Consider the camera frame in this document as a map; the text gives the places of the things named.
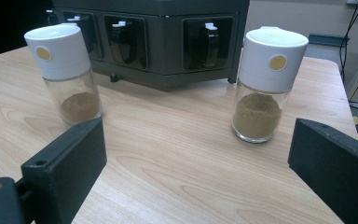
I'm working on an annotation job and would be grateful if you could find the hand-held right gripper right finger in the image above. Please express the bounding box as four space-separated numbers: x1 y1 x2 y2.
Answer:
287 117 358 224

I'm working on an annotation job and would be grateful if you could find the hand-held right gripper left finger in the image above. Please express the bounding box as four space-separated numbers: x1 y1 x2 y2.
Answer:
21 117 108 224

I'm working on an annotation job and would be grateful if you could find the white-capped glass spice jar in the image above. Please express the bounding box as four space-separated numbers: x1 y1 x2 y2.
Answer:
230 25 310 144
23 22 103 126

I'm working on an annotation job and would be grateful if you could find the dark grey corner rack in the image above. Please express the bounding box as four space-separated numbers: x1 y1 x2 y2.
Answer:
46 0 251 92

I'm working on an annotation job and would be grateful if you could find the grey-green bar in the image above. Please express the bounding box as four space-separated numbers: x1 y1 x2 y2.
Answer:
307 32 351 48

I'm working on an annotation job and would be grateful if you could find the black wall cable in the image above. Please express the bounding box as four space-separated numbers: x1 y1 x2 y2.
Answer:
338 0 358 85

